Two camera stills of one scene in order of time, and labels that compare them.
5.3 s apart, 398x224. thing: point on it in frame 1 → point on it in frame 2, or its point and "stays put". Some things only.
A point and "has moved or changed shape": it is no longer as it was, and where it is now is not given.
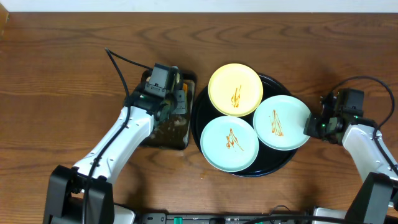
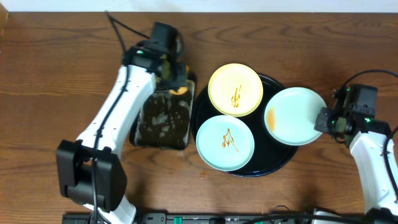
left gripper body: (179, 101) → (179, 78)
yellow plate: (235, 89) stays put
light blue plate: (229, 144) stays put
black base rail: (164, 218) stays put
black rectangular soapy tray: (173, 132) stays put
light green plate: (279, 122) has moved or changed shape
